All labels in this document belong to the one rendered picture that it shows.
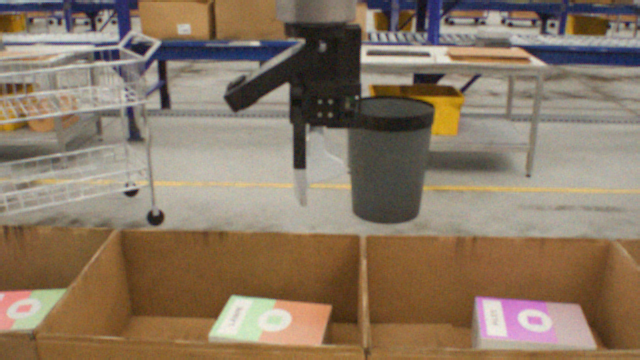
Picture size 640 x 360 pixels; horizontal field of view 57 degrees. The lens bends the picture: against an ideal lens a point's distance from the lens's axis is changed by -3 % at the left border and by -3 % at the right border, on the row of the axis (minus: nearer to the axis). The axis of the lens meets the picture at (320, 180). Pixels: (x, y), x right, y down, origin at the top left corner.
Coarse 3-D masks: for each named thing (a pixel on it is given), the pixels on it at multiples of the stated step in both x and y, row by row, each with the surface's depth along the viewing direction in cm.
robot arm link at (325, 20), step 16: (288, 0) 63; (304, 0) 63; (320, 0) 62; (336, 0) 63; (352, 0) 65; (288, 16) 64; (304, 16) 63; (320, 16) 63; (336, 16) 64; (352, 16) 65
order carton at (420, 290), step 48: (384, 240) 94; (432, 240) 94; (480, 240) 94; (528, 240) 93; (576, 240) 93; (384, 288) 97; (432, 288) 97; (480, 288) 96; (528, 288) 96; (576, 288) 96; (624, 288) 87; (384, 336) 96; (432, 336) 96; (624, 336) 87
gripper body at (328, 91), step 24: (288, 24) 66; (312, 48) 67; (336, 48) 67; (360, 48) 67; (312, 72) 68; (336, 72) 68; (360, 72) 68; (312, 96) 67; (336, 96) 67; (360, 96) 68; (312, 120) 69; (336, 120) 70; (360, 120) 69
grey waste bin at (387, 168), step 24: (384, 96) 364; (384, 120) 318; (408, 120) 318; (432, 120) 332; (360, 144) 331; (384, 144) 324; (408, 144) 325; (360, 168) 338; (384, 168) 330; (408, 168) 332; (360, 192) 344; (384, 192) 336; (408, 192) 339; (360, 216) 351; (384, 216) 342; (408, 216) 346
